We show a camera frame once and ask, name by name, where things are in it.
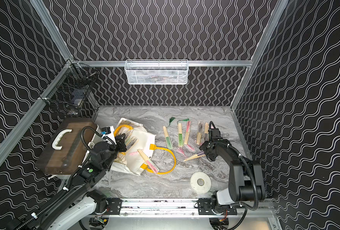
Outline purple paper folding fan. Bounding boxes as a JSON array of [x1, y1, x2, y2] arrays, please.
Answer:
[[183, 151, 205, 162]]

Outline grey paper folding fan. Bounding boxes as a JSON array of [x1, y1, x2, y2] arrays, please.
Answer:
[[196, 121, 204, 145]]

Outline green paper folding fan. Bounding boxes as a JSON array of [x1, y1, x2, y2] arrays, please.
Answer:
[[177, 118, 189, 158]]

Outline white tote bag yellow handles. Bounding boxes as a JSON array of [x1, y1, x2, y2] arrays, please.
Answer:
[[111, 118, 177, 176]]

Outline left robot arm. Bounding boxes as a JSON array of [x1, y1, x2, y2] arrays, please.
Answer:
[[7, 126, 126, 230]]

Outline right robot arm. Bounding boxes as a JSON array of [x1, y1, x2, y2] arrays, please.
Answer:
[[199, 128, 266, 211]]

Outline brown lidded storage box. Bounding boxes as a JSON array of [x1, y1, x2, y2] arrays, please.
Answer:
[[35, 118, 98, 175]]

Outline white tape roll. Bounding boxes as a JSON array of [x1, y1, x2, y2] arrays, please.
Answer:
[[190, 172, 212, 194]]

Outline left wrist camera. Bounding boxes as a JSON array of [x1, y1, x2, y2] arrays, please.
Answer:
[[101, 126, 115, 138]]

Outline black wire wall basket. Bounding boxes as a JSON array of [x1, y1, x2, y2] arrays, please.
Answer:
[[41, 62, 99, 117]]

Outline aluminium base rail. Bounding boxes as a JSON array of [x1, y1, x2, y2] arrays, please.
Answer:
[[41, 197, 281, 230]]

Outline white wire wall basket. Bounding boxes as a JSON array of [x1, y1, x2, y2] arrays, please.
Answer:
[[125, 59, 189, 85]]

